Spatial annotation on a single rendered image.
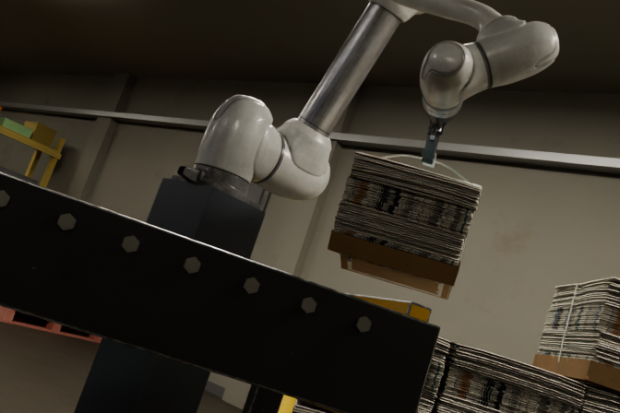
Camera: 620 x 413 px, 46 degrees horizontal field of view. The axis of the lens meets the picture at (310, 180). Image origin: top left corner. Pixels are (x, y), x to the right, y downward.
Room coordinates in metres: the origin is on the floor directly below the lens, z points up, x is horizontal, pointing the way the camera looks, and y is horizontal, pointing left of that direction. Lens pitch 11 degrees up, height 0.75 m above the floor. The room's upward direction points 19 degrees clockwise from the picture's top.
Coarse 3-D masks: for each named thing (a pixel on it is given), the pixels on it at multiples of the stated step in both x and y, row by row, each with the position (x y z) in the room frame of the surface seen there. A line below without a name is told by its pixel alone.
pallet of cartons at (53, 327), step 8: (0, 312) 6.50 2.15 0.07; (8, 312) 6.48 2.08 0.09; (16, 312) 7.31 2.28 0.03; (0, 320) 6.47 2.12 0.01; (8, 320) 6.51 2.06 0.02; (24, 320) 7.02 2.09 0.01; (32, 320) 7.09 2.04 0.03; (40, 320) 7.55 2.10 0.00; (40, 328) 6.78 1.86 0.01; (48, 328) 6.90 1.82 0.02; (56, 328) 6.91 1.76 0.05; (64, 328) 7.39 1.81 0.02; (72, 328) 7.51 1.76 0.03; (72, 336) 7.08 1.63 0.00; (80, 336) 7.15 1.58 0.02; (96, 336) 7.29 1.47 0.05
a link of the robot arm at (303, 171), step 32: (384, 0) 1.80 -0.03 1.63; (352, 32) 1.86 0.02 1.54; (384, 32) 1.84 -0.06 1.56; (352, 64) 1.86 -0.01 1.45; (320, 96) 1.90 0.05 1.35; (352, 96) 1.92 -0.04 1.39; (288, 128) 1.92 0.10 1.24; (320, 128) 1.92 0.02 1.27; (288, 160) 1.90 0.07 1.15; (320, 160) 1.94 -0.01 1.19; (288, 192) 1.97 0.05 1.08; (320, 192) 2.02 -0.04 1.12
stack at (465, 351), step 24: (432, 360) 1.59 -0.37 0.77; (456, 360) 1.59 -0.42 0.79; (480, 360) 1.59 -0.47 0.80; (504, 360) 1.58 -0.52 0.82; (432, 384) 1.59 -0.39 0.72; (456, 384) 1.60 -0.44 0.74; (480, 384) 1.60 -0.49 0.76; (504, 384) 1.59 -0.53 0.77; (528, 384) 1.58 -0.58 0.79; (552, 384) 1.58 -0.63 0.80; (576, 384) 1.57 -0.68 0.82; (312, 408) 1.61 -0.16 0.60; (432, 408) 1.67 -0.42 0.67; (456, 408) 1.59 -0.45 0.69; (480, 408) 1.59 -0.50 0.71; (504, 408) 1.59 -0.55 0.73; (528, 408) 1.58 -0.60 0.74; (552, 408) 1.61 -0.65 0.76; (576, 408) 1.58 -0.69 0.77; (600, 408) 1.57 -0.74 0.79
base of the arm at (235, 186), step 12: (180, 168) 1.79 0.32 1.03; (204, 168) 1.81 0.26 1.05; (216, 168) 1.80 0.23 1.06; (180, 180) 1.85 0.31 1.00; (192, 180) 1.80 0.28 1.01; (204, 180) 1.79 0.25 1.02; (216, 180) 1.80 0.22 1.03; (228, 180) 1.80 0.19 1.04; (240, 180) 1.82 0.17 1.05; (228, 192) 1.80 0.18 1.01; (240, 192) 1.83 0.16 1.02; (252, 204) 1.86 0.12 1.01
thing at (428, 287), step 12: (348, 264) 1.85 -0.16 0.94; (360, 264) 1.82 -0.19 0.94; (372, 264) 1.79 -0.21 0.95; (372, 276) 1.87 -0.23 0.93; (384, 276) 1.84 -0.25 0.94; (396, 276) 1.81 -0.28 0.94; (408, 276) 1.78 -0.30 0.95; (408, 288) 1.87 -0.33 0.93; (420, 288) 1.82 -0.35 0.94; (432, 288) 1.80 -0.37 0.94; (444, 288) 1.78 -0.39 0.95
